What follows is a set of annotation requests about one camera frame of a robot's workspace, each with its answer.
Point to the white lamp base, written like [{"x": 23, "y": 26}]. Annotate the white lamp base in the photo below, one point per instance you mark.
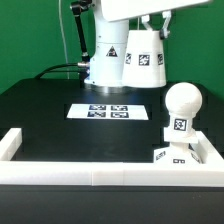
[{"x": 178, "y": 152}]

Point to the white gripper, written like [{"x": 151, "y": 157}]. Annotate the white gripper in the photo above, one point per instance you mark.
[{"x": 118, "y": 10}]

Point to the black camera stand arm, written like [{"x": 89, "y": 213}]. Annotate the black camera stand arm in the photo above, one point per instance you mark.
[{"x": 77, "y": 8}]

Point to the white U-shaped fence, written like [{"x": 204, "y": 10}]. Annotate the white U-shaped fence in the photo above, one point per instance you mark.
[{"x": 208, "y": 173}]

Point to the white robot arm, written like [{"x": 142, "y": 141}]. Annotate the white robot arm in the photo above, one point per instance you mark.
[{"x": 106, "y": 65}]

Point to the white marker sheet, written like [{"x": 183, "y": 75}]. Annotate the white marker sheet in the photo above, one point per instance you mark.
[{"x": 107, "y": 112}]

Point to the white lamp shade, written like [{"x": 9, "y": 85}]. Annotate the white lamp shade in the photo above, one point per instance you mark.
[{"x": 144, "y": 63}]

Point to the white lamp bulb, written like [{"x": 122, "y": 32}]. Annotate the white lamp bulb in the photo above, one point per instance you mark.
[{"x": 183, "y": 101}]

